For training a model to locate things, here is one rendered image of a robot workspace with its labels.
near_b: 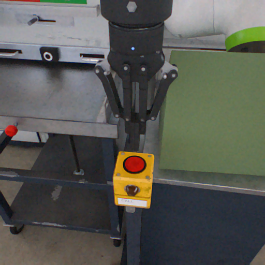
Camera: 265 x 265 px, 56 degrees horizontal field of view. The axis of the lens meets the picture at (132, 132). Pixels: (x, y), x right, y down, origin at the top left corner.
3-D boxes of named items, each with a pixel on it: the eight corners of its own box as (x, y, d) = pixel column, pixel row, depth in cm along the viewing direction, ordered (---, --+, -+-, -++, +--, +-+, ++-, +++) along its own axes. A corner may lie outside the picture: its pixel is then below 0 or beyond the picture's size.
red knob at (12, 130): (16, 137, 73) (12, 129, 71) (5, 137, 74) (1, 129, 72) (23, 128, 77) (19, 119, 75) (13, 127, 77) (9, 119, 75)
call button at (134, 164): (143, 176, 52) (143, 171, 51) (123, 174, 52) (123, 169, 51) (144, 161, 55) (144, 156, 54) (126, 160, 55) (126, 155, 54)
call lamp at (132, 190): (139, 200, 52) (140, 190, 49) (123, 198, 52) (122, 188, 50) (140, 194, 53) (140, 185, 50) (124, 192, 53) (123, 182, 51)
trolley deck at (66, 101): (118, 138, 75) (117, 123, 71) (-75, 122, 80) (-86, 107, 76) (140, 47, 125) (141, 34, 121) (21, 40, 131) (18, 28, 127)
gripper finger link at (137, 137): (136, 112, 46) (140, 112, 45) (136, 140, 50) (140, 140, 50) (134, 122, 43) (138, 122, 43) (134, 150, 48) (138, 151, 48)
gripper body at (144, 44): (168, 9, 36) (163, 69, 42) (109, 7, 36) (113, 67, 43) (167, 28, 30) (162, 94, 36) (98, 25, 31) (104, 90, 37)
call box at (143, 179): (149, 209, 56) (152, 181, 49) (114, 206, 57) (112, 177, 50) (152, 180, 62) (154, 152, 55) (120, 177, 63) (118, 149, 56)
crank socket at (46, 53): (57, 63, 94) (54, 50, 91) (41, 62, 95) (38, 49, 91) (59, 59, 96) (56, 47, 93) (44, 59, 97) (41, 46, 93)
